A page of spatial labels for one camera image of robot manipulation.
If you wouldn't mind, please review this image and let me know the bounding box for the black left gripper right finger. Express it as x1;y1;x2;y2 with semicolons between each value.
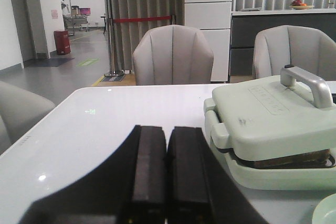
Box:
167;127;266;223

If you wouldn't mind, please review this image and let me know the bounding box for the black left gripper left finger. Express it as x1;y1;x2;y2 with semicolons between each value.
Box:
19;125;166;223

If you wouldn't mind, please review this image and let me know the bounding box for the breakfast maker hinged lid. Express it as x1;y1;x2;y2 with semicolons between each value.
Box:
204;66;335;161

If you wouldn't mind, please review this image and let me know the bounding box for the bread slice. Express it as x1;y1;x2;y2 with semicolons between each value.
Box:
251;149;335;169

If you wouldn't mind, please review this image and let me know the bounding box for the green breakfast maker base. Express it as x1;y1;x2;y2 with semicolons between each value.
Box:
203;98;335;190

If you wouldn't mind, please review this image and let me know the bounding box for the light green round plate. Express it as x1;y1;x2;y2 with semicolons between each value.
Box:
312;194;335;224

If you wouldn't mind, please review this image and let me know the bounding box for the grey chair at left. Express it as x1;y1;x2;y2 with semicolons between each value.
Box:
1;82;55;153

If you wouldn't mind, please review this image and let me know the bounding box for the left grey upholstered chair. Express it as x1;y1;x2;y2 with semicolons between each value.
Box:
132;25;214;86

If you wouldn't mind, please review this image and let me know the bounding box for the grey upholstered chair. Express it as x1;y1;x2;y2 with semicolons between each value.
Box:
252;25;335;81
132;25;214;86

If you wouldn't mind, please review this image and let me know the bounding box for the red trash bin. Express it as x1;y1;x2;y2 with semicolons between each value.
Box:
54;30;71;55

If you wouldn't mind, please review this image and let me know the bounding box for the dark grey counter cabinet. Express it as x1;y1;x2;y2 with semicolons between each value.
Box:
229;13;335;80

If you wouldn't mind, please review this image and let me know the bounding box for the red barrier belt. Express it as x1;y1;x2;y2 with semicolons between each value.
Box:
112;15;176;23

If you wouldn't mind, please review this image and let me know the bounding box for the right grey upholstered chair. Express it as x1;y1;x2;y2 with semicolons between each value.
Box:
252;25;335;81

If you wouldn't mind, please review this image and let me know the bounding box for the white refrigerator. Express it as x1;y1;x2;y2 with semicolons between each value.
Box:
184;0;232;82

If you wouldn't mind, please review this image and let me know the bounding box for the fruit plate on counter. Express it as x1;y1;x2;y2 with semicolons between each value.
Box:
289;0;314;10

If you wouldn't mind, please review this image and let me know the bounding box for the silver stanchion post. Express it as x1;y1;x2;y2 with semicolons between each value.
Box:
104;0;124;78

